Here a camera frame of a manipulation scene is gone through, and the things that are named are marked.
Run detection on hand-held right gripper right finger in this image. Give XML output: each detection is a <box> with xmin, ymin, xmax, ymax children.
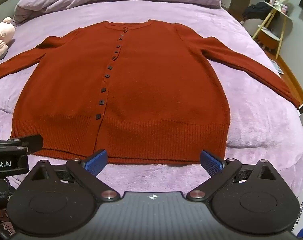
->
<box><xmin>186</xmin><ymin>150</ymin><xmax>283</xmax><ymax>202</ymax></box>

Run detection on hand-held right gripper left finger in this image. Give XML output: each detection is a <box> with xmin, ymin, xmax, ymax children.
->
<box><xmin>25</xmin><ymin>149</ymin><xmax>120</xmax><ymax>203</ymax></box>

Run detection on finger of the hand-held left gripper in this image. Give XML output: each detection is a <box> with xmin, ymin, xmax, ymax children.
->
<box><xmin>0</xmin><ymin>134</ymin><xmax>44</xmax><ymax>156</ymax></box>

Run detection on red knit cardigan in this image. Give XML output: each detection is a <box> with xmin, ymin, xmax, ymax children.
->
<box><xmin>0</xmin><ymin>19</ymin><xmax>301</xmax><ymax>167</ymax></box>

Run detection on pink plush toy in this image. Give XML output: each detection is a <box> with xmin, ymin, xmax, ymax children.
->
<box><xmin>0</xmin><ymin>17</ymin><xmax>15</xmax><ymax>64</ymax></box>

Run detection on magazine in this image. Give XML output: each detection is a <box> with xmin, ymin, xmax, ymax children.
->
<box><xmin>269</xmin><ymin>59</ymin><xmax>284</xmax><ymax>75</ymax></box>

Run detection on round yellow-legged side table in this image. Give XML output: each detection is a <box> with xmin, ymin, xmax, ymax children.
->
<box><xmin>252</xmin><ymin>1</ymin><xmax>291</xmax><ymax>60</ymax></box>

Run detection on black cloth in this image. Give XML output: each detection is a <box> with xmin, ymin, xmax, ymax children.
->
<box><xmin>242</xmin><ymin>0</ymin><xmax>273</xmax><ymax>21</ymax></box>

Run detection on pink gift boxes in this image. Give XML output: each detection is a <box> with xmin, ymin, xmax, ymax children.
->
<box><xmin>274</xmin><ymin>0</ymin><xmax>289</xmax><ymax>13</ymax></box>

